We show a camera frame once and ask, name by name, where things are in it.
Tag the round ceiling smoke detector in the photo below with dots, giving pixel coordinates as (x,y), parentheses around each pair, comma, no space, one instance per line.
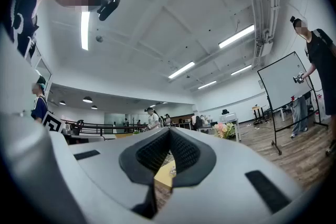
(99,38)

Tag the black dome pendant lamp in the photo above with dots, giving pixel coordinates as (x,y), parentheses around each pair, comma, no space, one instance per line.
(87,99)
(62,102)
(94,107)

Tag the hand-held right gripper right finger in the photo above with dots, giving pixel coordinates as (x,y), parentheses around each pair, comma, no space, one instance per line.
(231,191)

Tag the black head-mounted camera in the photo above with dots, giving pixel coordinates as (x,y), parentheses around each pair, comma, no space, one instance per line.
(109,8)

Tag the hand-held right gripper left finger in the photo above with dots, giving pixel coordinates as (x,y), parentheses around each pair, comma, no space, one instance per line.
(105,165)

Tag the black-framed rolling whiteboard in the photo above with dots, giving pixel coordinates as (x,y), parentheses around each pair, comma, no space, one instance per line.
(283,81)

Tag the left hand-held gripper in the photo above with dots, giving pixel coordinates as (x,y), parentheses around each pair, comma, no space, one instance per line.
(53,123)

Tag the pastel flower bouquet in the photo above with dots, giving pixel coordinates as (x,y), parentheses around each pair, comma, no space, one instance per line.
(223,129)

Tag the long ceiling tube light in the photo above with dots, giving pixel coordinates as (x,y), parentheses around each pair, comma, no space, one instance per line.
(181,69)
(85,31)
(241,70)
(207,84)
(236,36)

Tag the person's dark printed shirt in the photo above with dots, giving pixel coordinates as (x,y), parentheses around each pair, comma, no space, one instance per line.
(23,8)

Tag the small wooden side table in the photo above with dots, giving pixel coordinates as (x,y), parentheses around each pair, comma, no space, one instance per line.
(258,110)

